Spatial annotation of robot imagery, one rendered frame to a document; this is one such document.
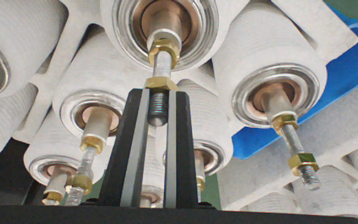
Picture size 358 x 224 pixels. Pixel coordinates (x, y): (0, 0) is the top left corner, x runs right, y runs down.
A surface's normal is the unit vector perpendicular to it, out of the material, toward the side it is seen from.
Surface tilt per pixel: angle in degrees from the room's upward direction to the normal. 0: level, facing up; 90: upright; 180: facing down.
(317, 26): 0
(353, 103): 90
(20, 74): 43
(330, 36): 0
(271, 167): 90
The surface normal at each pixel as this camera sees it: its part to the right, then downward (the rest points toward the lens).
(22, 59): 0.84, 0.43
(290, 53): 0.05, 0.02
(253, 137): -0.82, -0.39
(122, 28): 0.07, 0.69
